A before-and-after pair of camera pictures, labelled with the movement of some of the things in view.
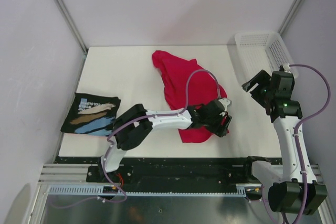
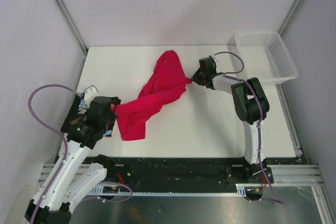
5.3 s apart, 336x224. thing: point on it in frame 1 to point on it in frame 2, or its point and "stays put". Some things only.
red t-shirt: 188,85 to 167,82
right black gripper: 262,77 to 196,78
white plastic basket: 259,51 stays put
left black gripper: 220,129 to 113,116
